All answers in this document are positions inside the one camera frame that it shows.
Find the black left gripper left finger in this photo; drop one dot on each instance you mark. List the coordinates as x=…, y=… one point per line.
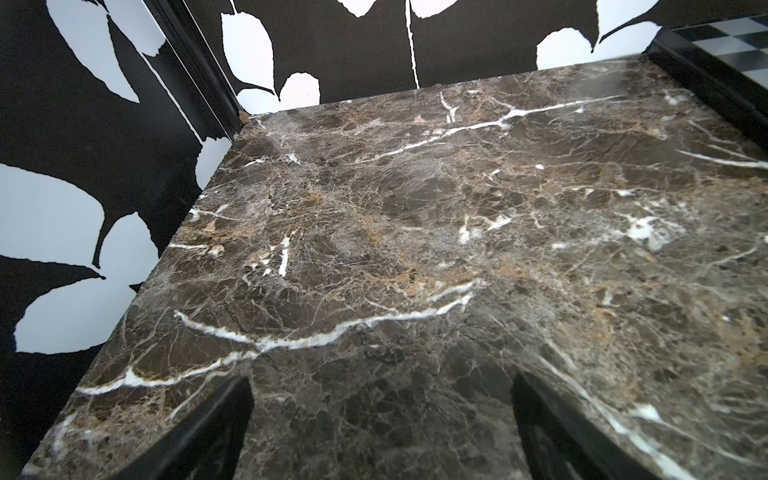
x=206, y=444

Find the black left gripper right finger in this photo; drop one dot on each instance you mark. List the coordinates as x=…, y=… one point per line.
x=560, y=443

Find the checkered board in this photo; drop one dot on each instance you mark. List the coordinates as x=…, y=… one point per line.
x=740, y=43

